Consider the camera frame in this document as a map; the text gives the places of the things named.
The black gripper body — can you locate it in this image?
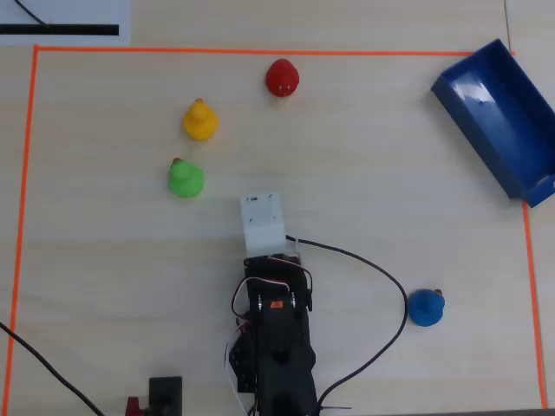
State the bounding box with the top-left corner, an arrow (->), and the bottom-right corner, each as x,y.
243,252 -> 315,311

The red rubber duck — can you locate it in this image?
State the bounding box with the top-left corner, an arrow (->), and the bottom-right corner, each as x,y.
264,58 -> 301,97

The green rubber duck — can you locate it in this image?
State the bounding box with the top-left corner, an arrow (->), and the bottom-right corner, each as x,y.
167,157 -> 206,199

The blue rubber duck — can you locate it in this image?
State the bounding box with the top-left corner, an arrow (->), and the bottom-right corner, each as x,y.
408,287 -> 447,328

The yellow rubber duck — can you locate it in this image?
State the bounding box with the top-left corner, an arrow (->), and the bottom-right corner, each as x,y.
182,98 -> 219,142

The blue plastic box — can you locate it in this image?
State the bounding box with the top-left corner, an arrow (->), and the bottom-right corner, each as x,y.
429,37 -> 555,209

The black table clamp block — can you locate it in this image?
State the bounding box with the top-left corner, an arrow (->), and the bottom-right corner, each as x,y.
148,375 -> 184,416

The orange tape strip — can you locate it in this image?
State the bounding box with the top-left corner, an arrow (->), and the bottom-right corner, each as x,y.
521,201 -> 548,411
33,44 -> 516,58
3,44 -> 40,416

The white paper with black bar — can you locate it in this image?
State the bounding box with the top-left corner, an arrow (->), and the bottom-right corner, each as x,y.
0,0 -> 132,46

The red white servo wire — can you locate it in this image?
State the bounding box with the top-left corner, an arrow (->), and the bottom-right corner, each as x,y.
231,256 -> 314,331

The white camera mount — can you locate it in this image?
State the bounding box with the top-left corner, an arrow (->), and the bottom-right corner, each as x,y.
239,192 -> 288,257

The black camera cable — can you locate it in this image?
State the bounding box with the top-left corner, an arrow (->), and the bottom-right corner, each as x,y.
285,235 -> 410,416

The thick black cable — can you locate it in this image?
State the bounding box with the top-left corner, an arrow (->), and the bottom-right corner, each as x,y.
0,321 -> 106,416

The thin black cable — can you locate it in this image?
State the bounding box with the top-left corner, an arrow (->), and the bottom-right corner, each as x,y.
15,0 -> 51,28

